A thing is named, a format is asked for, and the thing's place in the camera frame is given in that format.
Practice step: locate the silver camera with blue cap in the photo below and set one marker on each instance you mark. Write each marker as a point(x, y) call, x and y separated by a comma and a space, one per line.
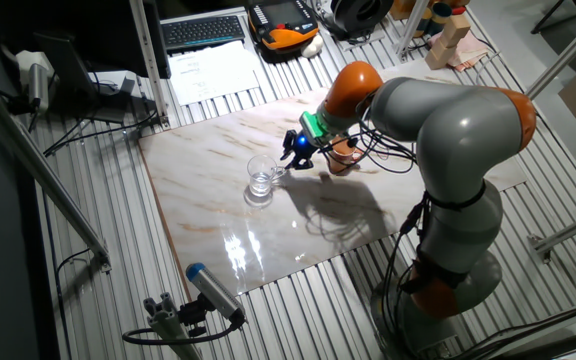
point(213, 290)

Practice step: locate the silver white camera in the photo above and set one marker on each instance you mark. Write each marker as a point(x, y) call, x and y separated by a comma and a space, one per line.
point(38, 87)

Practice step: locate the slim aluminium post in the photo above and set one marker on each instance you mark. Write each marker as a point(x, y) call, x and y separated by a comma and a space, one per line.
point(412, 25)

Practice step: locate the black round spool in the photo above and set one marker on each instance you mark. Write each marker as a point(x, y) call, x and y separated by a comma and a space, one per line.
point(360, 14)

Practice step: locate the aluminium profile post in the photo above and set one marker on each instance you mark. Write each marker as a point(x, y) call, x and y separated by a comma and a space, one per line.
point(147, 60)

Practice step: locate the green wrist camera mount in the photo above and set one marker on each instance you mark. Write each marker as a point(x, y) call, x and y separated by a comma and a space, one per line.
point(313, 127)

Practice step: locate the marble pattern board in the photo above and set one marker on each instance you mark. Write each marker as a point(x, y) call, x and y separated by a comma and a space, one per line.
point(218, 210)

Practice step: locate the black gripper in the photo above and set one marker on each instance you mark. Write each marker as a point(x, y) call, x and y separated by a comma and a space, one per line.
point(300, 146)

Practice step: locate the black monitor stand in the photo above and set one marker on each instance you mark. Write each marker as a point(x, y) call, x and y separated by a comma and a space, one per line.
point(68, 65)

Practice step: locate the long aluminium profile beam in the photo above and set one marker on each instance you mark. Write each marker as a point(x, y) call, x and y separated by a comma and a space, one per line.
point(43, 170)

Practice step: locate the white rounded object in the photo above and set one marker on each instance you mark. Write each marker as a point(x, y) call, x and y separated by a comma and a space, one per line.
point(313, 46)

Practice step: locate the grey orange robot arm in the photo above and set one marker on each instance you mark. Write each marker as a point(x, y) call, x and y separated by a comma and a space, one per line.
point(463, 135)

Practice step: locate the orange black teach pendant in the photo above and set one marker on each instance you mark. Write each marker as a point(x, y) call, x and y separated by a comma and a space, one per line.
point(283, 27)

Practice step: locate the aluminium profile camera mount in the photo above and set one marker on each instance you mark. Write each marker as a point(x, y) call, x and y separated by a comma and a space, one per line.
point(168, 325)

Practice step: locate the clear glass mug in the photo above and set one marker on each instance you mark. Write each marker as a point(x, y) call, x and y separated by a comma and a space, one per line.
point(260, 175)

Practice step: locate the teal wooden cylinder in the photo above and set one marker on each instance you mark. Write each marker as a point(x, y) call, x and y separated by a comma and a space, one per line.
point(441, 12)

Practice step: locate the short aluminium frame beam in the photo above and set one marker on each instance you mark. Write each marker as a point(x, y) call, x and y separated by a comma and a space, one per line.
point(573, 230)

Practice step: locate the orange ceramic mug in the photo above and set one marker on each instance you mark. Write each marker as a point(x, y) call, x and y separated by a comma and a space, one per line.
point(343, 155)

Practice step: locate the pink cloth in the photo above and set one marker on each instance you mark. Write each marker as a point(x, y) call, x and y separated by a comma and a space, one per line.
point(473, 52)

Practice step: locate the black keyboard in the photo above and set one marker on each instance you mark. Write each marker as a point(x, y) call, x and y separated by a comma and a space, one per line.
point(203, 31)

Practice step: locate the slanted aluminium frame beam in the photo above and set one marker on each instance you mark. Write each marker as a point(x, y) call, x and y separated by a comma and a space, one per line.
point(568, 52)

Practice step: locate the white printed paper sheet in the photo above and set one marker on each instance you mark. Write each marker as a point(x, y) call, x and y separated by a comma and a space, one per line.
point(213, 72)

